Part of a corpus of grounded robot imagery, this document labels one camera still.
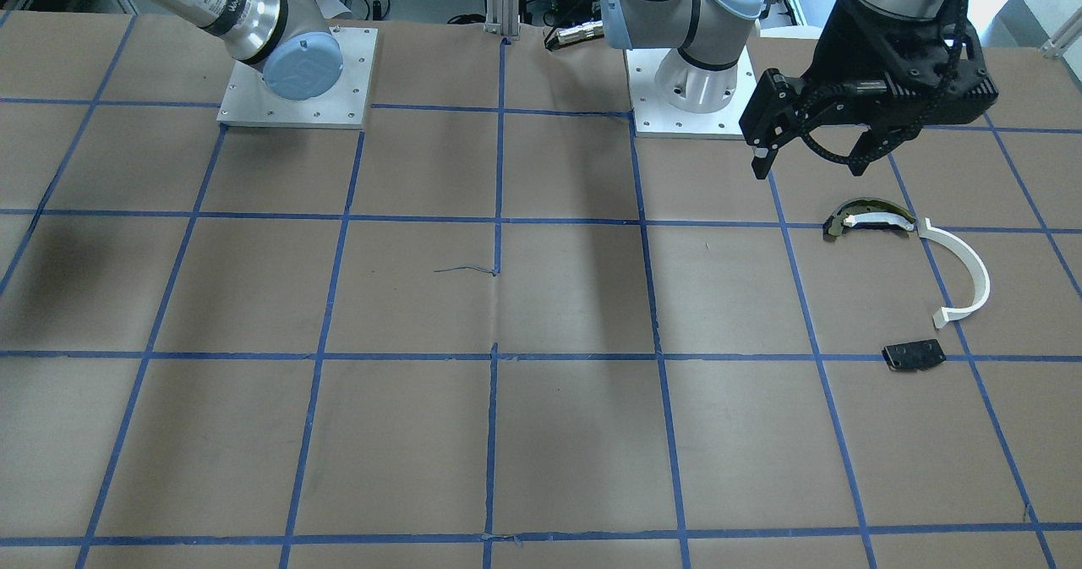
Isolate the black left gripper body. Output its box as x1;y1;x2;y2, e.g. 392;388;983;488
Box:
797;0;998;153

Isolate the white curved plastic bracket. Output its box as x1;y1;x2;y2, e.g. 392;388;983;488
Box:
918;217;991;330

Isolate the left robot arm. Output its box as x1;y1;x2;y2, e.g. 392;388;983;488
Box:
601;0;998;178

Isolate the black brake pad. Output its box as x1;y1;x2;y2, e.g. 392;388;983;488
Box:
881;339;946;372

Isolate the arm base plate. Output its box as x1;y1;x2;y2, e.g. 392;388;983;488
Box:
626;49;757;138
217;26;379;130

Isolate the olive brake shoe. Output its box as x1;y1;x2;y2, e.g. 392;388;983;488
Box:
822;198;918;242

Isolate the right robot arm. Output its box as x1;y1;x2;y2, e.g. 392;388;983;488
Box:
151;0;344;101

